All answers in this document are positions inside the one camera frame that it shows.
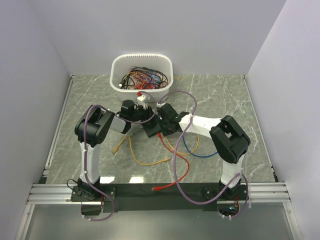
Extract aluminium rail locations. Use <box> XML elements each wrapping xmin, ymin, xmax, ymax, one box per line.
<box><xmin>26</xmin><ymin>182</ymin><xmax>291</xmax><ymax>205</ymax></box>

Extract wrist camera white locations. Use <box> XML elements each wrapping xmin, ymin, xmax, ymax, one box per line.
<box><xmin>156</xmin><ymin>102</ymin><xmax>165</xmax><ymax>108</ymax></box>
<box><xmin>136</xmin><ymin>92</ymin><xmax>150</xmax><ymax>109</ymax></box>

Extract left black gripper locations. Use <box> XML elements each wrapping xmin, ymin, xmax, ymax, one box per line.
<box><xmin>130</xmin><ymin>103</ymin><xmax>159</xmax><ymax>126</ymax></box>

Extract black network switch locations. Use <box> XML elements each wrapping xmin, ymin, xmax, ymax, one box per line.
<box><xmin>142</xmin><ymin>115</ymin><xmax>163</xmax><ymax>138</ymax></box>

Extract tangled wires in tub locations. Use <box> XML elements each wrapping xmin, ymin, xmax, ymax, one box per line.
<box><xmin>118</xmin><ymin>65</ymin><xmax>169</xmax><ymax>91</ymax></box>

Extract white plastic tub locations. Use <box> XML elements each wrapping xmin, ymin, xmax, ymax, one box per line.
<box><xmin>109</xmin><ymin>53</ymin><xmax>174</xmax><ymax>102</ymax></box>

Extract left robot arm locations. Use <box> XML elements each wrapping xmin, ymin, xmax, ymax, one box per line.
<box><xmin>74</xmin><ymin>100</ymin><xmax>158</xmax><ymax>201</ymax></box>

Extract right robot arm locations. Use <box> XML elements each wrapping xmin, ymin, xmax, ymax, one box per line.
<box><xmin>157</xmin><ymin>103</ymin><xmax>251</xmax><ymax>200</ymax></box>

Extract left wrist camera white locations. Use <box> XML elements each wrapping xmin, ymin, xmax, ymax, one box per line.
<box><xmin>136</xmin><ymin>92</ymin><xmax>150</xmax><ymax>109</ymax></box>

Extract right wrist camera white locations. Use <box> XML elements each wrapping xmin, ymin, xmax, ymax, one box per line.
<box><xmin>156</xmin><ymin>102</ymin><xmax>165</xmax><ymax>108</ymax></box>

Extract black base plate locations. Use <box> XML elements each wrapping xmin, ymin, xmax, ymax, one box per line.
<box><xmin>70</xmin><ymin>182</ymin><xmax>248</xmax><ymax>216</ymax></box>

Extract red ethernet cable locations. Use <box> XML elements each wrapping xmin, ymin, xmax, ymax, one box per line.
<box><xmin>152</xmin><ymin>132</ymin><xmax>190</xmax><ymax>192</ymax></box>

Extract blue ethernet cable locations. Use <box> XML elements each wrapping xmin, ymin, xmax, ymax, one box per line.
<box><xmin>181</xmin><ymin>134</ymin><xmax>220</xmax><ymax>158</ymax></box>

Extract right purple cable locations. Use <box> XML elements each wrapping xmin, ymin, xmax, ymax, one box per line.
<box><xmin>154</xmin><ymin>90</ymin><xmax>250</xmax><ymax>220</ymax></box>

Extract yellow ethernet cable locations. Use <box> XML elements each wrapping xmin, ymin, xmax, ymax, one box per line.
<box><xmin>164</xmin><ymin>133</ymin><xmax>200</xmax><ymax>156</ymax></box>
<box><xmin>113</xmin><ymin>133</ymin><xmax>172</xmax><ymax>166</ymax></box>

